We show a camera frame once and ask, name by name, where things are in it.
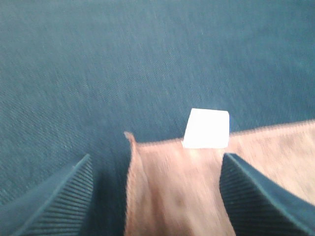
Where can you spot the black table mat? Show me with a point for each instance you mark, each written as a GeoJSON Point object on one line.
{"type": "Point", "coordinates": [76, 74]}

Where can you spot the white towel label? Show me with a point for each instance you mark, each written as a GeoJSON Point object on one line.
{"type": "Point", "coordinates": [207, 129]}

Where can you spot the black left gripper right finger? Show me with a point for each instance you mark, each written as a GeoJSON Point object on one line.
{"type": "Point", "coordinates": [257, 206]}

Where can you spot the brown towel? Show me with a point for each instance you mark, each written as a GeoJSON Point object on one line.
{"type": "Point", "coordinates": [174, 191]}

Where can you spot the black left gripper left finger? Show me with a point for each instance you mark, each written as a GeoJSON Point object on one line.
{"type": "Point", "coordinates": [56, 207]}

